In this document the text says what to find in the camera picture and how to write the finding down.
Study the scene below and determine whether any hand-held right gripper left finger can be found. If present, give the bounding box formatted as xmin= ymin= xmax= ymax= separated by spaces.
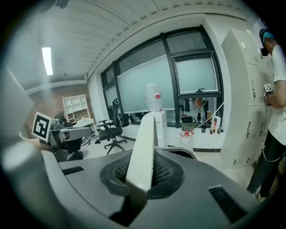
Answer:
xmin=41 ymin=148 xmax=135 ymax=229

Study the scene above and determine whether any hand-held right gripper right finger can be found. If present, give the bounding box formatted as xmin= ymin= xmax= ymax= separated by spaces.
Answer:
xmin=134 ymin=148 xmax=268 ymax=229

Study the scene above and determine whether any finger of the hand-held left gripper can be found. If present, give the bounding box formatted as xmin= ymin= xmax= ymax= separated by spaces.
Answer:
xmin=59 ymin=126 xmax=93 ymax=141

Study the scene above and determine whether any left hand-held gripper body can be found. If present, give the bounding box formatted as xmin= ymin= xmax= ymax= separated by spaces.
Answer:
xmin=31 ymin=111 xmax=68 ymax=162

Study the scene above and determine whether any black oval pad with white strap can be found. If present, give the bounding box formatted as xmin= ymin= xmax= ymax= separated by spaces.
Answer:
xmin=124 ymin=113 xmax=201 ymax=198

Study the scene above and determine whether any white desk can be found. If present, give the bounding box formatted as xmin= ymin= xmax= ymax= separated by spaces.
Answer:
xmin=72 ymin=118 xmax=99 ymax=138

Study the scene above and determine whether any white shelf unit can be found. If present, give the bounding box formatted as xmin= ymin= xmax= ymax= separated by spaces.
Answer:
xmin=62 ymin=94 xmax=90 ymax=124

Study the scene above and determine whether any black office chair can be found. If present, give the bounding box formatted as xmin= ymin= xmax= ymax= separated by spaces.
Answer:
xmin=97 ymin=98 xmax=128 ymax=155

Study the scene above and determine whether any ceiling light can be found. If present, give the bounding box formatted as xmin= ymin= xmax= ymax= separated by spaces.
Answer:
xmin=42 ymin=47 xmax=54 ymax=76

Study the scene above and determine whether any green bag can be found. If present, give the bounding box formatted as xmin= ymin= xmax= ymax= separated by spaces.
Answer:
xmin=181 ymin=116 xmax=198 ymax=132

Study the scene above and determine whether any clear water bottle red label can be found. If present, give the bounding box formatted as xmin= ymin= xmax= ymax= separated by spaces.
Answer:
xmin=145 ymin=82 xmax=163 ymax=112

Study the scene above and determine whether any white paper bag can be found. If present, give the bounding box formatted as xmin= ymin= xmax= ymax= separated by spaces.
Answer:
xmin=211 ymin=111 xmax=222 ymax=134

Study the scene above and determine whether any white locker cabinet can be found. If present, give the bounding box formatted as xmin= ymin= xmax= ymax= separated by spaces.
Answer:
xmin=220 ymin=28 xmax=276 ymax=169

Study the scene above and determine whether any empty clear jug red handle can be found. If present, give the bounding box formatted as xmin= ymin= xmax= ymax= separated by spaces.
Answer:
xmin=179 ymin=130 xmax=195 ymax=150

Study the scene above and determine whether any white rope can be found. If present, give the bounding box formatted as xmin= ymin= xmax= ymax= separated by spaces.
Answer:
xmin=193 ymin=93 xmax=232 ymax=129

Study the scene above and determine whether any black window frame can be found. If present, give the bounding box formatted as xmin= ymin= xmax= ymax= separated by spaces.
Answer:
xmin=100 ymin=25 xmax=224 ymax=129

